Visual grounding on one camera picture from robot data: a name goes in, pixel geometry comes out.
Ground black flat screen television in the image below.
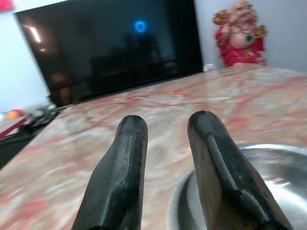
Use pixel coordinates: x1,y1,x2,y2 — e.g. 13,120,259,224
14,0,205,109

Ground red robed buddha statue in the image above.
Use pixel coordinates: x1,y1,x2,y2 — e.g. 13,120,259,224
213,0,267,68

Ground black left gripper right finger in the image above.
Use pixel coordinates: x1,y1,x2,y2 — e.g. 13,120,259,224
187,110,294,230

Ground stainless steel bowl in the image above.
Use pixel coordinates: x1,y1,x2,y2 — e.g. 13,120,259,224
167,143,307,230

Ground orange round figurine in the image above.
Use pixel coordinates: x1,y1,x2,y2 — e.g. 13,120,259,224
5,109,24,121

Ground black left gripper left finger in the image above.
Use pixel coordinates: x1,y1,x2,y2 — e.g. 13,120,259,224
71,115,148,230

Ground red wall decoration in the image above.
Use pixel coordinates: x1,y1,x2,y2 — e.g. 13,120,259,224
0,0,15,14

